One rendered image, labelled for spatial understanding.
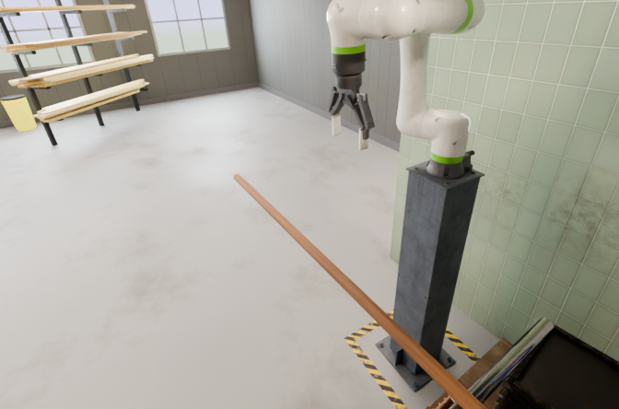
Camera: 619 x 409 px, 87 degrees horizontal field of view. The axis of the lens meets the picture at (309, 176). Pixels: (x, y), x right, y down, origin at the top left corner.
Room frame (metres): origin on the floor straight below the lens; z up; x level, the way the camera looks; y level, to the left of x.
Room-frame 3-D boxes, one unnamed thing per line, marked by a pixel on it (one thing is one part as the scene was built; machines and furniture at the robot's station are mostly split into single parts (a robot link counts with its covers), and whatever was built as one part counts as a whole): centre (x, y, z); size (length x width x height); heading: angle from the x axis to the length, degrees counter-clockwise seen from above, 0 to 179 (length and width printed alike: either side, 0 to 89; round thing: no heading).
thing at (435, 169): (1.23, -0.61, 1.23); 0.26 x 0.15 x 0.06; 118
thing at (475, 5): (1.14, -0.49, 1.79); 0.18 x 0.13 x 0.12; 135
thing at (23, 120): (5.98, 5.25, 0.30); 0.37 x 0.37 x 0.61
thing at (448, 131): (1.21, -0.55, 1.36); 0.16 x 0.13 x 0.19; 45
